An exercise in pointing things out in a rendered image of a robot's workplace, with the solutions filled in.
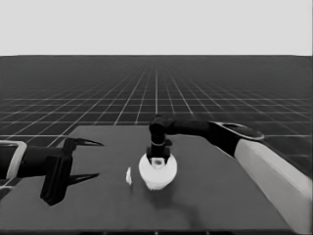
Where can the large thick white disc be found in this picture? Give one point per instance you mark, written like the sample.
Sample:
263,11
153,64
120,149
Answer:
156,176

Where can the small white T-shaped piece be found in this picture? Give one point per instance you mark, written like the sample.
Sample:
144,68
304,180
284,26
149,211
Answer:
129,178

